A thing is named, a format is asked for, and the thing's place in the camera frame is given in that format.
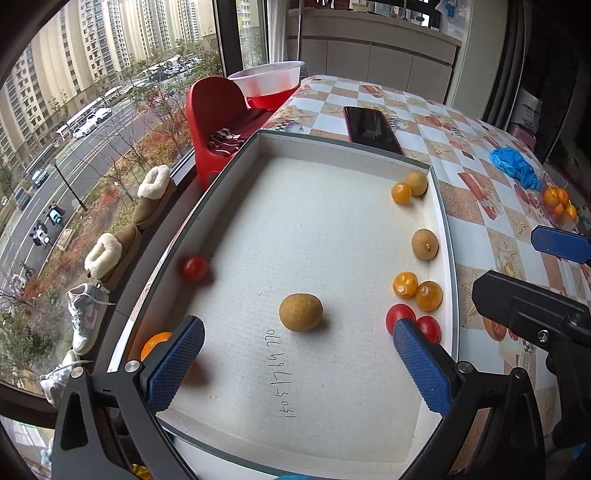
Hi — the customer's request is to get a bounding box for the red cherry tomato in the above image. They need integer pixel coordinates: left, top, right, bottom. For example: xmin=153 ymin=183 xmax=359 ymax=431
xmin=385 ymin=303 xmax=416 ymax=336
xmin=416 ymin=315 xmax=442 ymax=344
xmin=181 ymin=255 xmax=209 ymax=284

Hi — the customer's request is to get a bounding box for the white cabinet counter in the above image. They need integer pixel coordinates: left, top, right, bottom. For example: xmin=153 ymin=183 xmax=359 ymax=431
xmin=286 ymin=8 xmax=461 ymax=103

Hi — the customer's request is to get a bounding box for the white paper bag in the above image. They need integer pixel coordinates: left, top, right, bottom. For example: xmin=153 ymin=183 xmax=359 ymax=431
xmin=510 ymin=88 xmax=542 ymax=135

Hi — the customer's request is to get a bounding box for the white plastic basin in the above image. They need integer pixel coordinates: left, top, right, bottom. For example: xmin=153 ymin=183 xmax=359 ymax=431
xmin=228 ymin=61 xmax=304 ymax=97

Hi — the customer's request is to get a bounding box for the dark smartphone red case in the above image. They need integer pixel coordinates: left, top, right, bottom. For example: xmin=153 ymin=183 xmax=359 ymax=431
xmin=344 ymin=106 xmax=404 ymax=155

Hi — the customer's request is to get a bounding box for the brown fur boot far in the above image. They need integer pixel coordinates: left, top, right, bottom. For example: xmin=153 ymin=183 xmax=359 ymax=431
xmin=132 ymin=164 xmax=176 ymax=231

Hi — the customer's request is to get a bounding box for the striped cloth on chair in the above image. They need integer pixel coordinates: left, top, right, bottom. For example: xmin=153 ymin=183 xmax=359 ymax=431
xmin=206 ymin=128 xmax=245 ymax=156

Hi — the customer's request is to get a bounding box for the red plastic chair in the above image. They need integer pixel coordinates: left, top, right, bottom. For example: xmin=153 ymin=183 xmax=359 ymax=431
xmin=185 ymin=76 xmax=296 ymax=189

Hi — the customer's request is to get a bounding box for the white tray dark rim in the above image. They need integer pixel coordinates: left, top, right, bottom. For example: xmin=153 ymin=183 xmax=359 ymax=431
xmin=124 ymin=131 xmax=458 ymax=479

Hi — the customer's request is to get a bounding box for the glass fruit bowl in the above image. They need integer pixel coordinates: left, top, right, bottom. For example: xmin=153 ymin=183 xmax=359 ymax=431
xmin=540 ymin=183 xmax=577 ymax=232

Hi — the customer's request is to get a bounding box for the white sneaker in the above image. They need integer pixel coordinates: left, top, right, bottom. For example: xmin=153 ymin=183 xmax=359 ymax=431
xmin=66 ymin=283 xmax=112 ymax=356
xmin=39 ymin=349 xmax=92 ymax=408

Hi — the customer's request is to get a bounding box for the blue plastic bag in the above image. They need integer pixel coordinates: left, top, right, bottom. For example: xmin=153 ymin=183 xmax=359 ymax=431
xmin=489 ymin=147 xmax=542 ymax=191

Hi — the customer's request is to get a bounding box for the orange in bowl top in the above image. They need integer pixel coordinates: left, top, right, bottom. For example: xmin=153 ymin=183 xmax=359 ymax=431
xmin=556 ymin=188 xmax=570 ymax=207

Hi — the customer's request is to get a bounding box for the orange in bowl left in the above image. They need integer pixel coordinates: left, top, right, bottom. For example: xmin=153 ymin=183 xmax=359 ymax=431
xmin=542 ymin=185 xmax=561 ymax=209

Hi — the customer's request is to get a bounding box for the yellow cherry tomato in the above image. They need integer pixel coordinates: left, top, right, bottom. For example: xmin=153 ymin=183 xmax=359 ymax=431
xmin=391 ymin=182 xmax=413 ymax=205
xmin=415 ymin=280 xmax=443 ymax=312
xmin=392 ymin=271 xmax=419 ymax=299

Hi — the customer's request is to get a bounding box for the large orange mandarin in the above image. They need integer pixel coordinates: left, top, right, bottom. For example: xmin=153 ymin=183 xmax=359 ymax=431
xmin=140 ymin=331 xmax=199 ymax=385

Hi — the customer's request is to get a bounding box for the orange in bowl right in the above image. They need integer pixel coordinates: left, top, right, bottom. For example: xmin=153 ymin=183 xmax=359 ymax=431
xmin=566 ymin=204 xmax=578 ymax=222

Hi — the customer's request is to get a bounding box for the brown fur boot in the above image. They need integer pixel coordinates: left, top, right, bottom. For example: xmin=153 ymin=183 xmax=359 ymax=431
xmin=84 ymin=224 xmax=141 ymax=291
xmin=132 ymin=164 xmax=176 ymax=231

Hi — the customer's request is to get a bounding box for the brown fur boot near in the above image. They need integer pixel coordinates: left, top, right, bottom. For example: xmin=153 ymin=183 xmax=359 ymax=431
xmin=84 ymin=224 xmax=141 ymax=291

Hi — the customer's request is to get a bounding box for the orange in bowl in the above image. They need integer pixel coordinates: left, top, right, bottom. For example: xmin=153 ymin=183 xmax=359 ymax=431
xmin=566 ymin=204 xmax=578 ymax=222
xmin=556 ymin=188 xmax=570 ymax=207
xmin=542 ymin=185 xmax=561 ymax=209

